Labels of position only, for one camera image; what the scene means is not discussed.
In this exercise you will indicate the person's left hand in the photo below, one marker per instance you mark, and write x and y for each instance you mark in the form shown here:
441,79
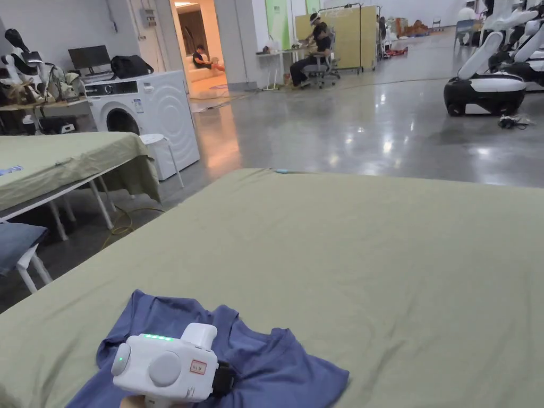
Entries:
131,403

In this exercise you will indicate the white desk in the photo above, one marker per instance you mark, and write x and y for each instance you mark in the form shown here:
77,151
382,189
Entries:
276,52

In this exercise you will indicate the white and black robot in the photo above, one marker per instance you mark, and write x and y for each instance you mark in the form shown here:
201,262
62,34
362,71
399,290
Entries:
480,87
527,51

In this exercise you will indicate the blue shirt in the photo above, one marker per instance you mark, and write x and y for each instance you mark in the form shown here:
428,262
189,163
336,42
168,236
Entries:
276,365

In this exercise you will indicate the small blue item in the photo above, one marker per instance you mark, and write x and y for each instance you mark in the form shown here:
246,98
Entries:
10,170

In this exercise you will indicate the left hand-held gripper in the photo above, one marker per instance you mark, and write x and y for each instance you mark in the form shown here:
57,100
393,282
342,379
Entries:
170,369

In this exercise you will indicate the white washing machine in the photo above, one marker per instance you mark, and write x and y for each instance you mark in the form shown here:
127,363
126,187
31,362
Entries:
170,110

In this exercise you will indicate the bed with pale green sheet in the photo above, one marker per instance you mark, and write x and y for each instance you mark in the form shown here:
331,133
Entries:
340,255

